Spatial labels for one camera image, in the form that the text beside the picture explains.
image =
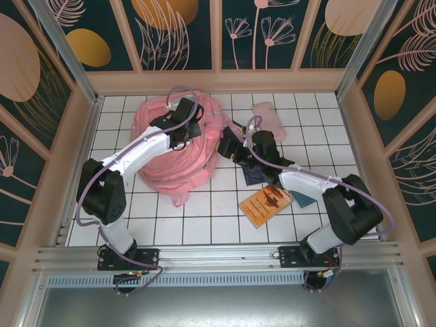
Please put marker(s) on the navy book plant drawing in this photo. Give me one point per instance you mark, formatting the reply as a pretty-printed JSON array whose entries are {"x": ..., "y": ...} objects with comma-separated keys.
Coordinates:
[{"x": 253, "y": 177}]

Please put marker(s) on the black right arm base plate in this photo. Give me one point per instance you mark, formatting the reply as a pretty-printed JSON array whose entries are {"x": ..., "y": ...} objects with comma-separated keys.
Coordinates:
[{"x": 289, "y": 257}]

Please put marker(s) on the navy book long yellow label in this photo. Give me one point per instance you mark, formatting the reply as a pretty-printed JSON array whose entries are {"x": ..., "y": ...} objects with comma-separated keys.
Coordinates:
[{"x": 236, "y": 126}]

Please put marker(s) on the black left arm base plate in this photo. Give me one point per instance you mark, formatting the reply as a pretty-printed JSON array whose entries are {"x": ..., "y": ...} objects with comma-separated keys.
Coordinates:
[{"x": 150, "y": 259}]

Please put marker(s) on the grey metal sheet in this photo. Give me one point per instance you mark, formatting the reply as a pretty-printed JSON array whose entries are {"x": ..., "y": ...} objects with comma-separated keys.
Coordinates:
[{"x": 218, "y": 306}]

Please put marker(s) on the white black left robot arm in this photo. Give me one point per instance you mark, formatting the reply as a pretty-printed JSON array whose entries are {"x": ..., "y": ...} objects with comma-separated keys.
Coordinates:
[{"x": 143, "y": 150}]

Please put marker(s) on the aluminium side rail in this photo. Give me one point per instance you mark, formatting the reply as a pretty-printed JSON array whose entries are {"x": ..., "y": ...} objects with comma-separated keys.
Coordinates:
[{"x": 88, "y": 136}]

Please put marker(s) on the aluminium mounting rail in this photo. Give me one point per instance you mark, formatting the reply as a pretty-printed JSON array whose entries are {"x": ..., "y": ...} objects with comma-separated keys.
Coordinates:
[{"x": 218, "y": 253}]

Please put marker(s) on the teal notebook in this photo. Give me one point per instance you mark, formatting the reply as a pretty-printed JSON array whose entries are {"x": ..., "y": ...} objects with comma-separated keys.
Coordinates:
[{"x": 304, "y": 200}]

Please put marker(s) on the orange paperback book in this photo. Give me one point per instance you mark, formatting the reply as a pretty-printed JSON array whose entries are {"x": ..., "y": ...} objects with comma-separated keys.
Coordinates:
[{"x": 267, "y": 206}]

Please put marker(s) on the pink pencil case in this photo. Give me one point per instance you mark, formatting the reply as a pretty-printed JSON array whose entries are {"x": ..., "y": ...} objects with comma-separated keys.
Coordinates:
[{"x": 269, "y": 119}]

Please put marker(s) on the aluminium corner post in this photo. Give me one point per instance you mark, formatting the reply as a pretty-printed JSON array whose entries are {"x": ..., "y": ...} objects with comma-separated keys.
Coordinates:
[
  {"x": 361, "y": 51},
  {"x": 68, "y": 51}
]

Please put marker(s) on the pink school backpack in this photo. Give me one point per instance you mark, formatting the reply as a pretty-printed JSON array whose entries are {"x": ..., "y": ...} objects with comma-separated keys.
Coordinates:
[{"x": 170, "y": 170}]

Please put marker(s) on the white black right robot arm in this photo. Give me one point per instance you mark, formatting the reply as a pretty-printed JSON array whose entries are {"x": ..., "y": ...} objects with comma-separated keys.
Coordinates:
[{"x": 306, "y": 184}]

